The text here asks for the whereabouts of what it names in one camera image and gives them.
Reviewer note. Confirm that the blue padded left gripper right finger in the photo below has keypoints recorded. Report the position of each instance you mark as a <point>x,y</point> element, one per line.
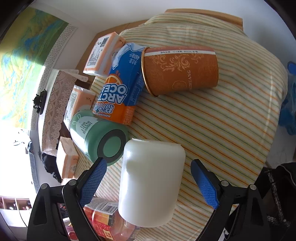
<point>207,182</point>

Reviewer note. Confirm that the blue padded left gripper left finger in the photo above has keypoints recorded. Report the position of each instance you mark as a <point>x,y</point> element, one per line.
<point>89,181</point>

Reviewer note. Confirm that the white plastic cup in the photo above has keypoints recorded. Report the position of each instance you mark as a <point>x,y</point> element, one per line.
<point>151,176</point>

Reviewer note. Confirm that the green insulated cup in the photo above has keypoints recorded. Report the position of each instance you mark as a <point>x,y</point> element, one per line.
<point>97,137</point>

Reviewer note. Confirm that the orange paper cup left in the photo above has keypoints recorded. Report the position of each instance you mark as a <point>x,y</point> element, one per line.
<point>103,205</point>

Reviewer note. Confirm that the orange paper cup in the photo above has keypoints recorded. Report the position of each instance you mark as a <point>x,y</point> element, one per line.
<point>103,205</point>
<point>179,68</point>

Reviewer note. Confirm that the orange paper cup right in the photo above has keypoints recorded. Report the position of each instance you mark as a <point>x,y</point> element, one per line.
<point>179,68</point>

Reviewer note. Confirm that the orange tissue pack left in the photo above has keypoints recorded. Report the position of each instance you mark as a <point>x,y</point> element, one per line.
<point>67,158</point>

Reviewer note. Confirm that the orange tissue pack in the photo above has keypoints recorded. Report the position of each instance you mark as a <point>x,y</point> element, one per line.
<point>103,53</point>
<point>67,158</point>
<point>80,99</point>

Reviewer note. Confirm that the red plastic snack jar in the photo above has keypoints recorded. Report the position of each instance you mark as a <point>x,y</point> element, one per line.
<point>111,227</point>

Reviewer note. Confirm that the black bag on floor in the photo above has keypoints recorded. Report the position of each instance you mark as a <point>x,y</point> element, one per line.
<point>50,165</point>

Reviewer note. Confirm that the striped tablecloth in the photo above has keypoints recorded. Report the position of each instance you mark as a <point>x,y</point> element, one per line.
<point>229,128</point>

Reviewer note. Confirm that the orange tissue pack middle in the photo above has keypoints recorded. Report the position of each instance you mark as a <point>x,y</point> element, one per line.
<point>80,99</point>

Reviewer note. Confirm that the blue orange drink can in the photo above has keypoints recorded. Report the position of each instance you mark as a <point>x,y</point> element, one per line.
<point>124,84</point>

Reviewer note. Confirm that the black teapot set tray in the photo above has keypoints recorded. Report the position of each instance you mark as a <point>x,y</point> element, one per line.
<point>39,102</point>

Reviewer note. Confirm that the lace covered low table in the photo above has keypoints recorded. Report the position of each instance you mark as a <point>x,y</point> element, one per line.
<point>59,88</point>

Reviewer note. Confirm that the orange tissue pack right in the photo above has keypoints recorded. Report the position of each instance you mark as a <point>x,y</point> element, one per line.
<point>103,53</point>

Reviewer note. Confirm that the green landscape roller blind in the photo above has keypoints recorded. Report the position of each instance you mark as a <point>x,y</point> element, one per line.
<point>29,51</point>

